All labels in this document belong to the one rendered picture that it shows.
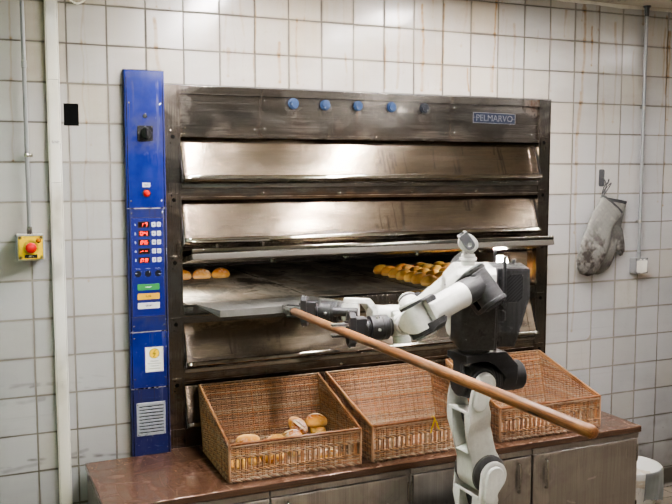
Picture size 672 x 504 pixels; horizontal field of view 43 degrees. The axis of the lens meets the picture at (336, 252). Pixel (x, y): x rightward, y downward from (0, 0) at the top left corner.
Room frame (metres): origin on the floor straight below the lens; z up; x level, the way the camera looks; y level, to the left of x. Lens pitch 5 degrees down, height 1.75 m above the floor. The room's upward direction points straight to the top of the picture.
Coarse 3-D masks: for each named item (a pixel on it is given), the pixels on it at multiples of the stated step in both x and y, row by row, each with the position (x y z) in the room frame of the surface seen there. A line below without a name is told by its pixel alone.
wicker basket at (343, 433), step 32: (224, 384) 3.55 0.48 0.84; (256, 384) 3.61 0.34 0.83; (288, 384) 3.66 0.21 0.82; (320, 384) 3.69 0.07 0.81; (224, 416) 3.51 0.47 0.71; (256, 416) 3.56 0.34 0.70; (288, 416) 3.62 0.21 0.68; (352, 416) 3.37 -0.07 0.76; (224, 448) 3.15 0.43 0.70; (256, 448) 3.13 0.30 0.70; (320, 448) 3.47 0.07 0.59; (352, 448) 3.36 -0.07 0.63
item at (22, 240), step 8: (16, 240) 3.19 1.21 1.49; (24, 240) 3.20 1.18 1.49; (32, 240) 3.21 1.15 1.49; (16, 248) 3.20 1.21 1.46; (24, 248) 3.20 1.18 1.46; (40, 248) 3.22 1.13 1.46; (16, 256) 3.22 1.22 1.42; (24, 256) 3.20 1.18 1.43; (32, 256) 3.21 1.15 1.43; (40, 256) 3.22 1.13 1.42
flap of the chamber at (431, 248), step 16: (528, 240) 4.05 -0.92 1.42; (544, 240) 4.09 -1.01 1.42; (192, 256) 3.39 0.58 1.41; (208, 256) 3.41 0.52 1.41; (224, 256) 3.44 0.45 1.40; (240, 256) 3.46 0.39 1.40; (256, 256) 3.49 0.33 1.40; (272, 256) 3.52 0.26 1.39; (288, 256) 3.58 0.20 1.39; (304, 256) 3.65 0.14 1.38; (320, 256) 3.72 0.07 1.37; (336, 256) 3.80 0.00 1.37; (352, 256) 3.88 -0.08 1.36
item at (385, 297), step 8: (328, 296) 3.83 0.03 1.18; (336, 296) 3.83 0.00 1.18; (344, 296) 3.83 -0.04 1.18; (352, 296) 3.83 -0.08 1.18; (360, 296) 3.85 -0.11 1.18; (368, 296) 3.87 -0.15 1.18; (376, 296) 3.88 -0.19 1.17; (384, 296) 3.90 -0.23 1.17; (392, 296) 3.92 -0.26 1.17; (184, 312) 3.52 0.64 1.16; (192, 312) 3.53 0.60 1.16; (200, 312) 3.55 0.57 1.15; (208, 312) 3.56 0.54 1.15
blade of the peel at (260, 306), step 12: (252, 300) 3.69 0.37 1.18; (264, 300) 3.69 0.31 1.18; (276, 300) 3.69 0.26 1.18; (288, 300) 3.69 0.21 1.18; (336, 300) 3.59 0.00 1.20; (216, 312) 3.32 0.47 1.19; (228, 312) 3.29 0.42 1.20; (240, 312) 3.31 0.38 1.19; (252, 312) 3.33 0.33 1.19; (264, 312) 3.35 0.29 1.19; (276, 312) 3.38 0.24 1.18
